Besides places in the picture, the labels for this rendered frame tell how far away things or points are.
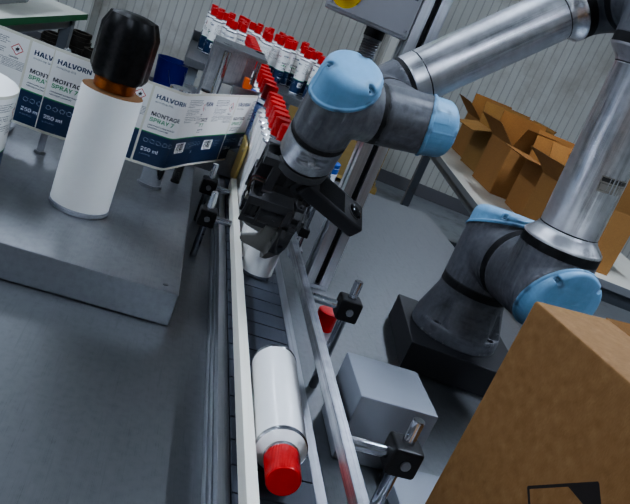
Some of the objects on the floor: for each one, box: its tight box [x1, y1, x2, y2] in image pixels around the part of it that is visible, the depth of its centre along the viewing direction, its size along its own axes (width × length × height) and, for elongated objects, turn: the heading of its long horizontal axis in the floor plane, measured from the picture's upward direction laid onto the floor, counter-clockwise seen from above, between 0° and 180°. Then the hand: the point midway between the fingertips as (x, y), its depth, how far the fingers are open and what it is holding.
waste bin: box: [153, 54, 197, 87], centre depth 609 cm, size 37×34×43 cm
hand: (269, 251), depth 106 cm, fingers closed, pressing on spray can
